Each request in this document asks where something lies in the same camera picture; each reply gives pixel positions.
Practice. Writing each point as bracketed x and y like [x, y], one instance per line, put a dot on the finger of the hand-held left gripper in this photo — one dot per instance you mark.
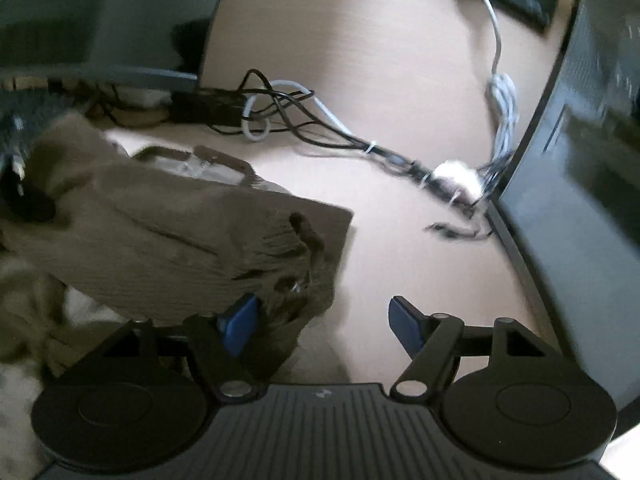
[31, 201]

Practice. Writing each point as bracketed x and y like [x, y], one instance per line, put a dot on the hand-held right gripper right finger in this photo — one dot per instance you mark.
[404, 324]

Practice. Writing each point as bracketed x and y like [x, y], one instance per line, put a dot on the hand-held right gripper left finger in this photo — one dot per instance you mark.
[239, 327]

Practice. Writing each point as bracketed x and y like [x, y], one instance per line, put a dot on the brown knitted sweater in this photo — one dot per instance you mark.
[150, 220]

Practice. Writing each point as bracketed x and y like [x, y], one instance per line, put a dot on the black computer monitor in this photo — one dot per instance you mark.
[100, 20]

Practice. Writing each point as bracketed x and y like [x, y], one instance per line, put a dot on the white plug adapter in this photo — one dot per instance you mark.
[457, 180]

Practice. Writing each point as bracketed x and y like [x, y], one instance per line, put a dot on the black power adapter box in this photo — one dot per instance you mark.
[210, 107]

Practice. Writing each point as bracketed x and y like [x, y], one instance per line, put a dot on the large black monitor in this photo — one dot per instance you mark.
[580, 200]

